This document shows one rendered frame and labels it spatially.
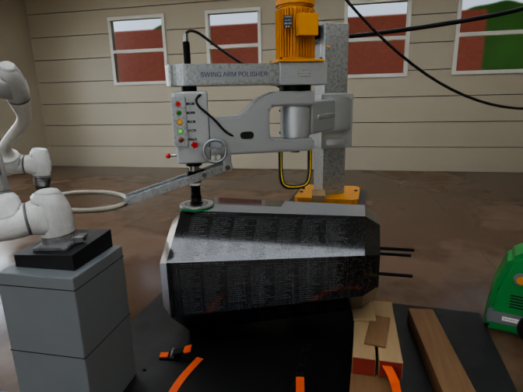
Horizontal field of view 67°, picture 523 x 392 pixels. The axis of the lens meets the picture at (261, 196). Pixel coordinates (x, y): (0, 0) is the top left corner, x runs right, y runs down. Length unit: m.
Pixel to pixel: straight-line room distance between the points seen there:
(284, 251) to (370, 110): 6.48
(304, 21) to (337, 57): 0.73
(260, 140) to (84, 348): 1.45
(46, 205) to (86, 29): 8.49
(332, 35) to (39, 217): 2.24
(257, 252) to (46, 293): 1.06
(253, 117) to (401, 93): 6.33
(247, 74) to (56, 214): 1.27
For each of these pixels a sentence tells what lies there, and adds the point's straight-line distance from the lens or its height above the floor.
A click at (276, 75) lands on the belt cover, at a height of 1.66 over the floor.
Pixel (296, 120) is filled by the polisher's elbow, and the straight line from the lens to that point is 2.49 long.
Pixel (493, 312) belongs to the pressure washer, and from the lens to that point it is 3.09.
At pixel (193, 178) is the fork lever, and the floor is 1.07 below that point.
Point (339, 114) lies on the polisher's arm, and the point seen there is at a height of 1.40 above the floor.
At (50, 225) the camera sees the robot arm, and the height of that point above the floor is 1.00.
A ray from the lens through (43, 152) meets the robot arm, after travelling 2.49.
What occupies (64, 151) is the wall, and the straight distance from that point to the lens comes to 10.85.
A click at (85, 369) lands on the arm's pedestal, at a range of 2.14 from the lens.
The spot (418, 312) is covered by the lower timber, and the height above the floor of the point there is 0.13.
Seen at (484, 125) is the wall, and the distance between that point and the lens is 8.90.
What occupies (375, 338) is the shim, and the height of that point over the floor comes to 0.26.
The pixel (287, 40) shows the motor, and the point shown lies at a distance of 2.52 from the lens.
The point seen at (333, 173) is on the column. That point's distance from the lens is 3.15.
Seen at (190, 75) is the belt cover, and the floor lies 1.67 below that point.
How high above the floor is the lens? 1.54
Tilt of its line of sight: 14 degrees down
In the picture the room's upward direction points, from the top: 1 degrees counter-clockwise
